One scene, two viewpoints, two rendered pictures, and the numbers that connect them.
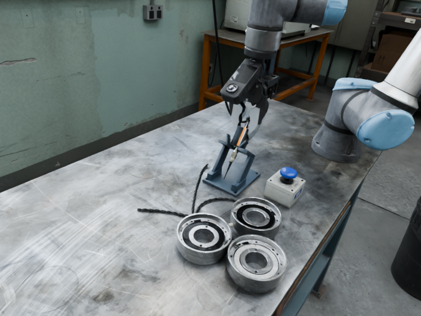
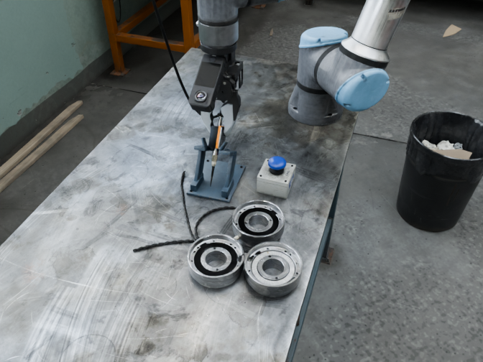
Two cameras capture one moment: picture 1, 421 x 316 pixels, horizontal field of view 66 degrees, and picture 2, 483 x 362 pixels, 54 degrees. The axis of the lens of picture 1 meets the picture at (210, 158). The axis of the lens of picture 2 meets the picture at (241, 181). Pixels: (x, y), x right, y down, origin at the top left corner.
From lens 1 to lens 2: 29 cm
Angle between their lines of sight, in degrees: 16
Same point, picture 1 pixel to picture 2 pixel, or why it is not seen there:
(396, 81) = (364, 37)
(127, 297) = (167, 340)
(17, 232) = (19, 317)
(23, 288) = not seen: outside the picture
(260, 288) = (284, 291)
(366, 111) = (341, 74)
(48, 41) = not seen: outside the picture
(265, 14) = (218, 9)
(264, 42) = (223, 38)
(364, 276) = (370, 224)
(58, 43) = not seen: outside the picture
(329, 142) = (307, 105)
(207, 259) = (227, 281)
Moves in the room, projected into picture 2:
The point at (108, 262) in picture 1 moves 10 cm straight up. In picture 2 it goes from (132, 314) to (122, 279)
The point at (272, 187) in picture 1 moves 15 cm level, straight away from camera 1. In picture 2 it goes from (264, 182) to (261, 141)
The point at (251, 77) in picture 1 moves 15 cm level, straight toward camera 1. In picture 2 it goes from (218, 77) to (229, 121)
